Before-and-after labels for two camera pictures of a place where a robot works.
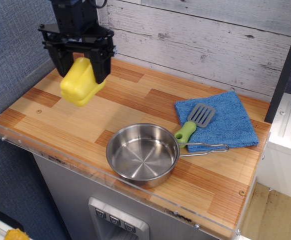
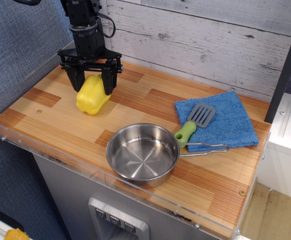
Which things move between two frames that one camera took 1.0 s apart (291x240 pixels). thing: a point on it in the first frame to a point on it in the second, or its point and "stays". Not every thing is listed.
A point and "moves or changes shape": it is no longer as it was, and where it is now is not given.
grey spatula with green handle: x=201 y=116 stays
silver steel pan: x=144 y=155 stays
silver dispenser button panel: x=113 y=223 stays
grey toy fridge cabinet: x=90 y=209 stays
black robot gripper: x=78 y=28 to x=89 y=51
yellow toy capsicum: x=81 y=84 moves or changes shape
